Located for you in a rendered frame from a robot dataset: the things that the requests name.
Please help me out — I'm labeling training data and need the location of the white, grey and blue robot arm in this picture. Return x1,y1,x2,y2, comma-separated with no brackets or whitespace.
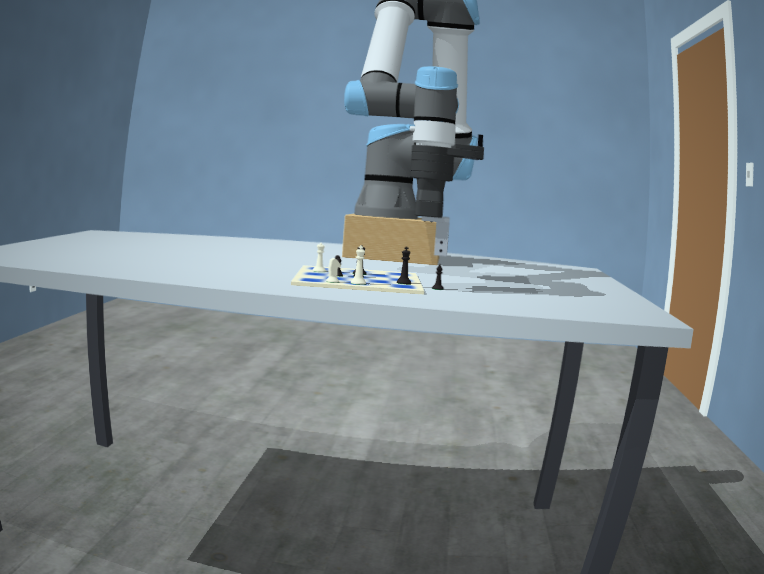
344,0,480,219

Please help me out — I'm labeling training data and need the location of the blue and cream chessboard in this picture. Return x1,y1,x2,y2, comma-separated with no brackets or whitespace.
291,266,424,294

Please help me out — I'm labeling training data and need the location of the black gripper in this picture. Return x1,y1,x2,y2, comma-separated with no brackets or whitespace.
410,121,484,256

